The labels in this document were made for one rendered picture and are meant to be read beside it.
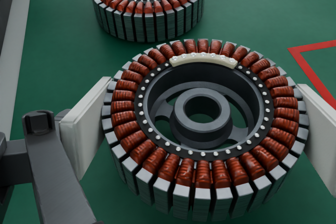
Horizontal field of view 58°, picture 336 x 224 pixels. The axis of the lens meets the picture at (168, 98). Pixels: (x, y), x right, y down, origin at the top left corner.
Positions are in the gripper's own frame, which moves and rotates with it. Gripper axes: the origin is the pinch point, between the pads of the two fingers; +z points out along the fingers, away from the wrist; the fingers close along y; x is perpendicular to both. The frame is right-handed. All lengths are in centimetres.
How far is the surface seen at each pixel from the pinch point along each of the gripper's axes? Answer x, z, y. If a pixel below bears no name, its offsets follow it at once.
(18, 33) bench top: 2.2, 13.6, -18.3
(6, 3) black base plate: 4.9, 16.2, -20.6
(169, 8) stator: 5.1, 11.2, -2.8
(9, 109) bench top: -2.6, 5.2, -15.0
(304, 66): 0.6, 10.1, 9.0
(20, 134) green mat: -3.6, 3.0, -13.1
